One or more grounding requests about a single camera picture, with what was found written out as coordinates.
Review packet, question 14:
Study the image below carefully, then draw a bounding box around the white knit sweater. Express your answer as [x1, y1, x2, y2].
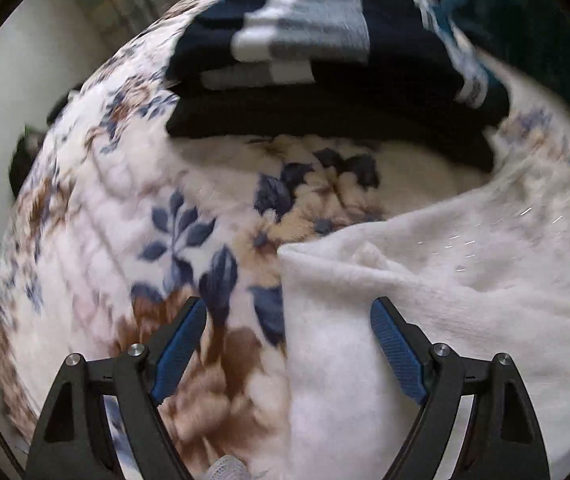
[277, 67, 570, 480]

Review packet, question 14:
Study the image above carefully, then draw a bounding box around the dark teal velvet blanket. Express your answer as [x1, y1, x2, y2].
[390, 0, 570, 131]

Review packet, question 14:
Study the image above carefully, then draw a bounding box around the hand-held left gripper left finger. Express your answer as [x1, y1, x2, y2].
[24, 296, 208, 480]

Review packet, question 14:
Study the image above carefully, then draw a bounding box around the dark object beside bed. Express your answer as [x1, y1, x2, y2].
[8, 90, 81, 201]

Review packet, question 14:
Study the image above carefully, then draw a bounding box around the black folded garment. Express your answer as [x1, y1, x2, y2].
[165, 92, 496, 173]

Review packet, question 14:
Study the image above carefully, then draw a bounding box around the navy striped folded sweater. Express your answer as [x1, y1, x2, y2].
[165, 0, 513, 123]

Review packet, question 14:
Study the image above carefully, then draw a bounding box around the floral fleece blanket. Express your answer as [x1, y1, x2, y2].
[0, 0, 570, 480]

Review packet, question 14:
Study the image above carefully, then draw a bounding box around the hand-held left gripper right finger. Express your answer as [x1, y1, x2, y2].
[370, 296, 550, 480]

